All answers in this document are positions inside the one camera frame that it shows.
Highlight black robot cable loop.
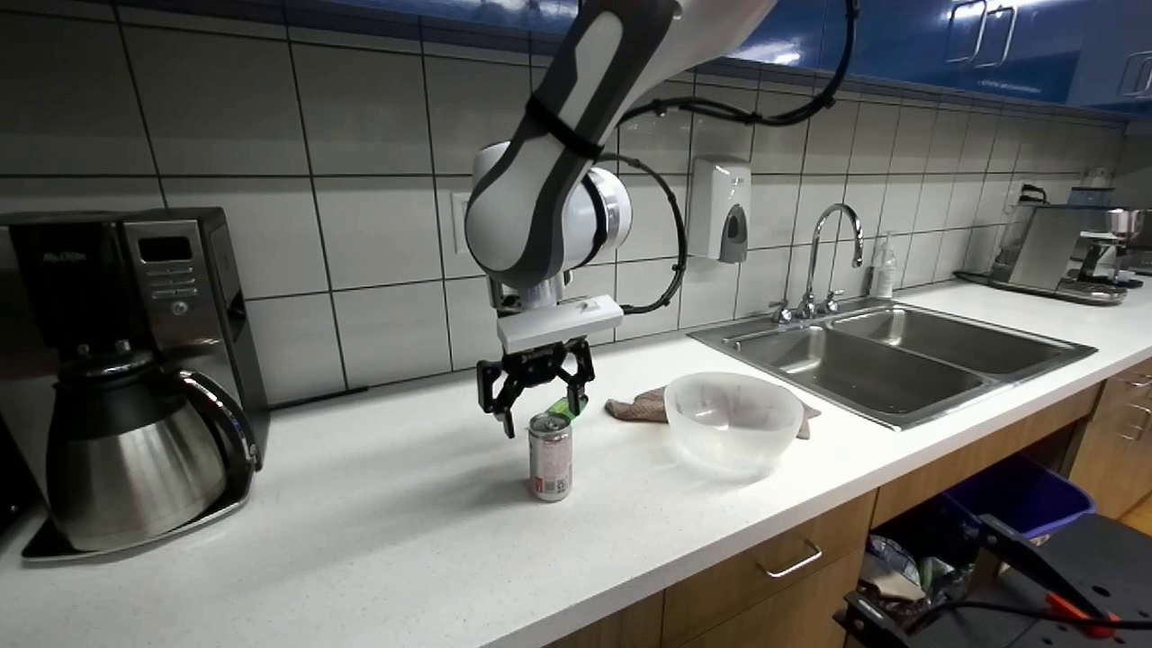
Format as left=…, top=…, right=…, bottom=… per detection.
left=594, top=153, right=690, bottom=316

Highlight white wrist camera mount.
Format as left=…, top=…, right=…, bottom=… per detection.
left=492, top=291, right=627, bottom=357

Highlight white wall soap dispenser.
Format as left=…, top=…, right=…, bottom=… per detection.
left=688, top=160, right=755, bottom=267

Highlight black trash bag bin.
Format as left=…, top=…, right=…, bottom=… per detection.
left=858, top=533, right=967, bottom=623

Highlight stainless steel double sink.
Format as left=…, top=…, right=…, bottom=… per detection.
left=695, top=299, right=1097, bottom=433

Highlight chrome sink faucet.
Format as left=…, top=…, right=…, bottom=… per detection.
left=778, top=198, right=871, bottom=325

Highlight wooden base cabinets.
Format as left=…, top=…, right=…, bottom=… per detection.
left=544, top=357, right=1152, bottom=648

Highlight black camera stand table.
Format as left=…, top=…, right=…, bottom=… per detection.
left=835, top=510, right=1152, bottom=648

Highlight blue wall cabinets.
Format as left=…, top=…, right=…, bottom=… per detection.
left=118, top=0, right=1152, bottom=120

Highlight steel coffee carafe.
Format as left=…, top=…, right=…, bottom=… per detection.
left=43, top=347, right=261, bottom=553

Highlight black overhead robot cable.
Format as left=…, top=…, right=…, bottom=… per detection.
left=619, top=0, right=863, bottom=130

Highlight black silver coffee maker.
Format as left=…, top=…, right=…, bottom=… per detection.
left=0, top=205, right=271, bottom=570

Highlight silver red drink can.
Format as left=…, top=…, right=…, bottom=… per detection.
left=525, top=408, right=576, bottom=505

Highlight metal drawer handle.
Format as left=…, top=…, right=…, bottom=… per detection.
left=755, top=540, right=829, bottom=582

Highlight blue plastic bin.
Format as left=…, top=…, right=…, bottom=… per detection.
left=946, top=462, right=1095, bottom=547

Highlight small soap bottle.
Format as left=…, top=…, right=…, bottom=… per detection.
left=863, top=239, right=901, bottom=303

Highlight silver espresso machine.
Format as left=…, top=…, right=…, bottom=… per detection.
left=957, top=179, right=1152, bottom=311

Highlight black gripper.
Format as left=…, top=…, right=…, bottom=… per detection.
left=474, top=336, right=603, bottom=443

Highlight translucent white plastic bowl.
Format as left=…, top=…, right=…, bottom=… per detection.
left=664, top=367, right=807, bottom=483

